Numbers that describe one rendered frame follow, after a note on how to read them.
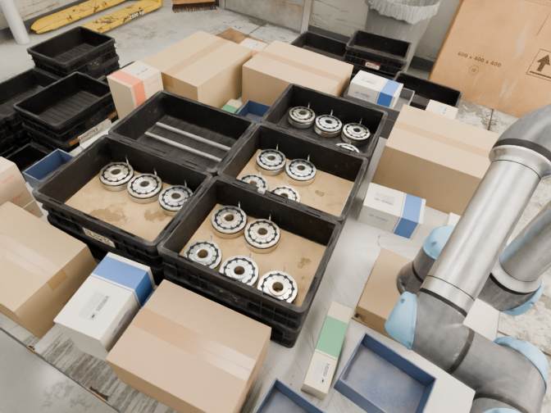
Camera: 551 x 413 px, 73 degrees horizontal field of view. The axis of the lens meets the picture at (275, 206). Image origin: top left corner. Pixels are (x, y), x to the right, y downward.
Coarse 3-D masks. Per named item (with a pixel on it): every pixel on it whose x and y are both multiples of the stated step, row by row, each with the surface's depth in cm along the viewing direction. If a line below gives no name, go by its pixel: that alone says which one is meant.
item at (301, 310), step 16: (256, 192) 108; (192, 208) 102; (304, 208) 105; (176, 224) 98; (336, 224) 102; (176, 256) 91; (208, 272) 89; (320, 272) 92; (240, 288) 88; (256, 288) 87; (272, 304) 87; (288, 304) 85; (304, 304) 86
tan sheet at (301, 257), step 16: (208, 224) 111; (192, 240) 107; (224, 240) 108; (240, 240) 108; (288, 240) 110; (304, 240) 110; (224, 256) 104; (256, 256) 105; (272, 256) 105; (288, 256) 106; (304, 256) 106; (320, 256) 107; (288, 272) 102; (304, 272) 103; (304, 288) 100
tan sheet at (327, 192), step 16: (288, 160) 133; (240, 176) 126; (272, 176) 127; (320, 176) 129; (336, 176) 129; (304, 192) 123; (320, 192) 124; (336, 192) 124; (320, 208) 119; (336, 208) 120
